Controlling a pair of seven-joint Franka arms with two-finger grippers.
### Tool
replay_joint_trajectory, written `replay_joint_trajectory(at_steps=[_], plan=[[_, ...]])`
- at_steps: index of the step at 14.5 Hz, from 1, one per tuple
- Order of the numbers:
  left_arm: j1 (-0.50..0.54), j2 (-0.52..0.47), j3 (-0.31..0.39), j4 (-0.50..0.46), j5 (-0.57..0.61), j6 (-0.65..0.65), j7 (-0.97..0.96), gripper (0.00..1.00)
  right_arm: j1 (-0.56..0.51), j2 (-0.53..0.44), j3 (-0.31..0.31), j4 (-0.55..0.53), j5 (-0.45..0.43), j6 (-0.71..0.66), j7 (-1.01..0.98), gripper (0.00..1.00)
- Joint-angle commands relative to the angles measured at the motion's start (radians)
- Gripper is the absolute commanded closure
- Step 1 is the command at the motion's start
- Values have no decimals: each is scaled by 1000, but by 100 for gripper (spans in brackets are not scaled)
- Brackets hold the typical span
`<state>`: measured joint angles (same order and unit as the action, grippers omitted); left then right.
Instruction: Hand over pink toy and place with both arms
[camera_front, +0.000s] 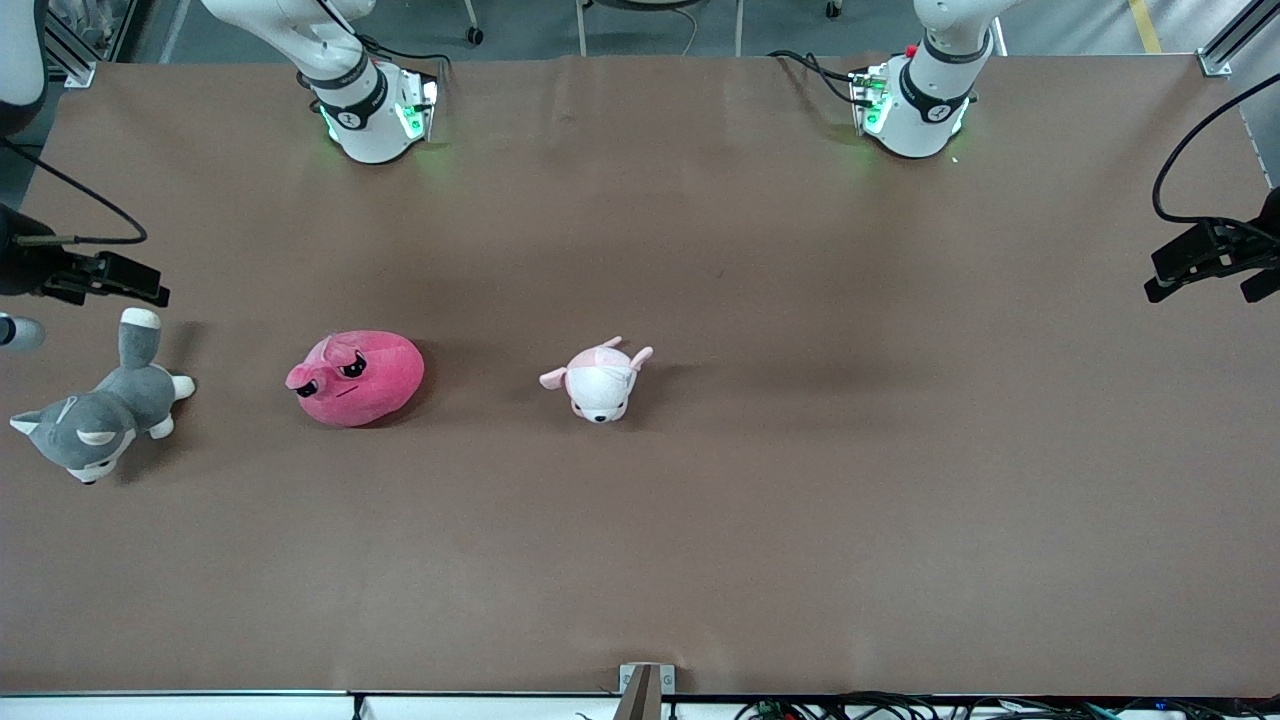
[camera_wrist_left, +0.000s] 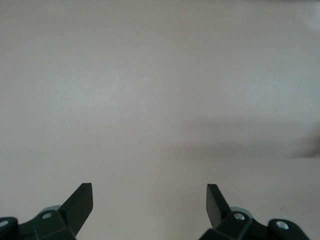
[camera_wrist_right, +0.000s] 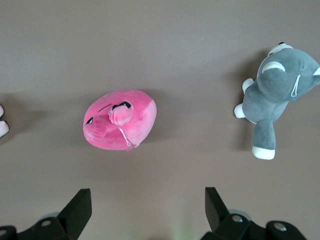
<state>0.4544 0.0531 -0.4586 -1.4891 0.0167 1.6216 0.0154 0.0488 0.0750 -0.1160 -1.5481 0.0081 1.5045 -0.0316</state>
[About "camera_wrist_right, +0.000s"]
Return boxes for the round pink plush toy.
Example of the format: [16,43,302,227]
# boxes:
[82,89,158,152]

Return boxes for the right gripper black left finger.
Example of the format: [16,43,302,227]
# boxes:
[0,189,93,240]

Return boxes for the grey and white husky plush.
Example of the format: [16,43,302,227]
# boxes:
[234,42,320,161]

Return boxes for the white and pink dog plush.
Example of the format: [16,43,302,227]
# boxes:
[0,104,10,139]

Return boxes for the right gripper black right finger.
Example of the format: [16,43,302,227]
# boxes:
[202,187,309,240]

